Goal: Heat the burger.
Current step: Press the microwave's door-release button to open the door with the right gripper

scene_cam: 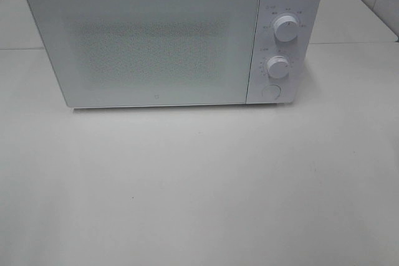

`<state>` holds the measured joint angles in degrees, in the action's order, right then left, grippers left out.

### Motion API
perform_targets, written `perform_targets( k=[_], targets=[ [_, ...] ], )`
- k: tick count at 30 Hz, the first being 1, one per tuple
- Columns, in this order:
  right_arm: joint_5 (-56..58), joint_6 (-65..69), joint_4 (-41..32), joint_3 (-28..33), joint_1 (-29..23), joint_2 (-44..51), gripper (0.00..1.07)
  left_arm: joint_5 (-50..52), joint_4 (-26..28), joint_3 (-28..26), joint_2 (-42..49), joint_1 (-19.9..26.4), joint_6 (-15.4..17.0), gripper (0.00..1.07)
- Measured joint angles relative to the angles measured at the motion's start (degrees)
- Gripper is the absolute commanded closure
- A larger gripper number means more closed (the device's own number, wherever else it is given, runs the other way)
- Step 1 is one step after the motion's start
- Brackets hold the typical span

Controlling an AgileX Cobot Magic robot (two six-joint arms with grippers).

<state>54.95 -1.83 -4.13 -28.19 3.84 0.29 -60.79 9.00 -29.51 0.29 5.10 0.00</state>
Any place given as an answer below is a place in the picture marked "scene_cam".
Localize upper white power knob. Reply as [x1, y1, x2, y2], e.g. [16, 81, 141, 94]
[272, 13, 300, 42]

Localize lower white timer knob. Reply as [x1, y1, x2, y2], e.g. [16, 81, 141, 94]
[266, 56, 290, 79]

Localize white microwave door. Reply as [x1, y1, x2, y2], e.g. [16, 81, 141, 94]
[27, 0, 258, 108]

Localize round white door button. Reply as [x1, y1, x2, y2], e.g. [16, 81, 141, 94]
[262, 85, 281, 103]

